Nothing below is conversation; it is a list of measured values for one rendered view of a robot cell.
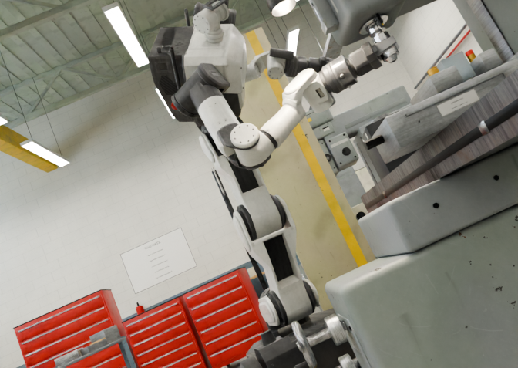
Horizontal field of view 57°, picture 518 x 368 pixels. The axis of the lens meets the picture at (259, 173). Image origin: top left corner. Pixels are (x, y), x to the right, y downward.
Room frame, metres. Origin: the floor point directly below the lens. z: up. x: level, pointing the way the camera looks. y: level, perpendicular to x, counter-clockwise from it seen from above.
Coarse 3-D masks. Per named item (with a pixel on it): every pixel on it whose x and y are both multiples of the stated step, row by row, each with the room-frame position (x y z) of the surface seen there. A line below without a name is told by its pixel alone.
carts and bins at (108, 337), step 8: (112, 328) 3.84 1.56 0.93; (96, 336) 3.83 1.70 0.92; (104, 336) 3.78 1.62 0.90; (112, 336) 3.82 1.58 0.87; (120, 336) 3.88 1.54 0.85; (96, 344) 3.51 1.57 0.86; (104, 344) 3.58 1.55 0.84; (112, 344) 3.40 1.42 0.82; (120, 344) 4.13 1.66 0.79; (72, 352) 3.39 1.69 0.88; (80, 352) 3.47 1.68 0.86; (88, 352) 3.42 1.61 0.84; (96, 352) 3.36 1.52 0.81; (128, 352) 3.44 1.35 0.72; (56, 360) 3.36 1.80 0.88; (64, 360) 3.37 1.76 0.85; (72, 360) 3.30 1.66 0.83; (128, 360) 4.14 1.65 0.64
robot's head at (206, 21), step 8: (216, 8) 1.39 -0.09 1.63; (224, 8) 1.42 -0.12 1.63; (200, 16) 1.36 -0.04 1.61; (208, 16) 1.37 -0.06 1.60; (216, 16) 1.39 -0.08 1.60; (224, 16) 1.43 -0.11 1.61; (200, 24) 1.39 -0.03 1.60; (208, 24) 1.37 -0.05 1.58; (216, 24) 1.40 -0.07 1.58; (200, 32) 1.41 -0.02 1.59; (208, 32) 1.44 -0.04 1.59; (216, 32) 1.44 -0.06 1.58
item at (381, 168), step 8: (376, 120) 1.56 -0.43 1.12; (368, 128) 1.54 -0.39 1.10; (376, 128) 1.54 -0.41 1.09; (368, 136) 1.57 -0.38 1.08; (368, 152) 1.72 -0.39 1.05; (376, 152) 1.58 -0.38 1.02; (376, 160) 1.66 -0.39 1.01; (392, 160) 1.54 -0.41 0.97; (400, 160) 1.54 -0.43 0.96; (376, 168) 1.73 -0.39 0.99; (384, 168) 1.59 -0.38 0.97; (392, 168) 1.54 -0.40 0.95; (384, 176) 1.66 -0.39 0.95
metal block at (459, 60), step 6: (456, 54) 0.99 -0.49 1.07; (462, 54) 0.99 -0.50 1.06; (444, 60) 0.99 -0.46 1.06; (450, 60) 0.99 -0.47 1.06; (456, 60) 0.99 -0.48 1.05; (462, 60) 0.99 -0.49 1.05; (438, 66) 1.02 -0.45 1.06; (444, 66) 0.99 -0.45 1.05; (450, 66) 0.99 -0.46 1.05; (456, 66) 0.99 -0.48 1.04; (462, 66) 0.99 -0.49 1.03; (468, 66) 0.99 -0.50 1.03; (462, 72) 0.99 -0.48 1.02; (468, 72) 0.99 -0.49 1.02; (474, 72) 1.00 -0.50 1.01; (462, 78) 0.99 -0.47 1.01; (468, 78) 1.00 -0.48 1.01
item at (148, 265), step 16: (160, 240) 10.07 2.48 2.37; (176, 240) 10.09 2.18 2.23; (128, 256) 10.01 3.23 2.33; (144, 256) 10.04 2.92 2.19; (160, 256) 10.06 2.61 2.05; (176, 256) 10.08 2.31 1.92; (192, 256) 10.10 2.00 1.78; (128, 272) 10.00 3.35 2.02; (144, 272) 10.03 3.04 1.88; (160, 272) 10.05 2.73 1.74; (176, 272) 10.07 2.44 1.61; (144, 288) 10.02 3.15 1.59
